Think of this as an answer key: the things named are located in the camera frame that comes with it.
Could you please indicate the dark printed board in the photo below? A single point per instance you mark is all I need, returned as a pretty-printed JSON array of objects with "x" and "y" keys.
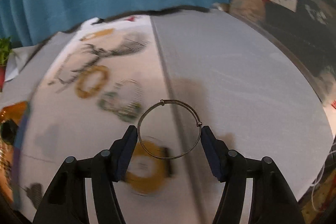
[{"x": 302, "y": 35}]

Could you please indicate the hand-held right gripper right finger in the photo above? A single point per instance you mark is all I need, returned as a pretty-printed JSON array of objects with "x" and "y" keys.
[{"x": 212, "y": 155}]

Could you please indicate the red plant pot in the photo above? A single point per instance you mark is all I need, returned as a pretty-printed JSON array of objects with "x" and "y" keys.
[{"x": 1, "y": 74}]

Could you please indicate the grey printed tablecloth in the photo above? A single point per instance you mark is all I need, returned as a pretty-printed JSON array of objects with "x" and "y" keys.
[{"x": 223, "y": 82}]

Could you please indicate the thin silver bangle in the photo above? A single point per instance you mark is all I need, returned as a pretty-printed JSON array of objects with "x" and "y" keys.
[{"x": 168, "y": 101}]

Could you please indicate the green leafy plant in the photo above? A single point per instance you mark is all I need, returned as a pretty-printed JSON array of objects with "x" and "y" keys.
[{"x": 4, "y": 49}]

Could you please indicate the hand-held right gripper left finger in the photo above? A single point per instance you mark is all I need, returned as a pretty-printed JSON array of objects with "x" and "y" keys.
[{"x": 126, "y": 155}]

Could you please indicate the gold metal tray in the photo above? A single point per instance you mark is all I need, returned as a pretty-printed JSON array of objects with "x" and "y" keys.
[{"x": 15, "y": 111}]

